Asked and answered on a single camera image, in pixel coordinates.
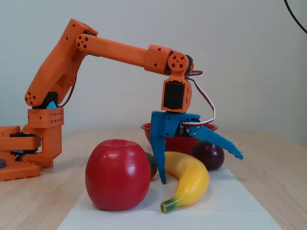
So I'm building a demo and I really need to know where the orange robot base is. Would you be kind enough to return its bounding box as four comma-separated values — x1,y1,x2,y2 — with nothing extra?
0,126,43,182

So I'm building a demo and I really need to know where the red black shoulder cable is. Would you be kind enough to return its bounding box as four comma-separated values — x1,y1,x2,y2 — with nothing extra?
57,76,78,108

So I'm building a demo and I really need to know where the yellow plastic banana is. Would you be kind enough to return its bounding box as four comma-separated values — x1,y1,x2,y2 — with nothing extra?
160,151,211,214

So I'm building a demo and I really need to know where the black hanging cable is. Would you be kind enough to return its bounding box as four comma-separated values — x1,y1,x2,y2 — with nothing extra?
284,0,307,35

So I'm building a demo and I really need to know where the white red servo cable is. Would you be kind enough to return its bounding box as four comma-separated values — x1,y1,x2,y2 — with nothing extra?
181,70,216,128

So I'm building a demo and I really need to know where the dark purple plastic plum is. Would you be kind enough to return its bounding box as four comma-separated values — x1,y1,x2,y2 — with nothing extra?
191,140,225,171

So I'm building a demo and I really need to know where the red plastic apple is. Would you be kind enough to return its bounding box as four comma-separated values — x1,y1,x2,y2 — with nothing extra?
85,138,152,211

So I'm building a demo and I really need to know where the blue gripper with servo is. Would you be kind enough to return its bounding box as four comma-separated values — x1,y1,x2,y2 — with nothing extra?
151,111,244,185

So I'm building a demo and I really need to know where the white paper sheet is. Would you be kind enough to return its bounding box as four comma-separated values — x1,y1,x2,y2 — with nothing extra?
57,165,283,230

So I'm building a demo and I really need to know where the red speckled bowl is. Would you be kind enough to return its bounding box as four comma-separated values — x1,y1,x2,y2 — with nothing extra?
140,122,219,154

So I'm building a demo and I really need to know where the red plastic strawberry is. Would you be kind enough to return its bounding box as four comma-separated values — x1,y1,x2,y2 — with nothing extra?
143,151,158,180

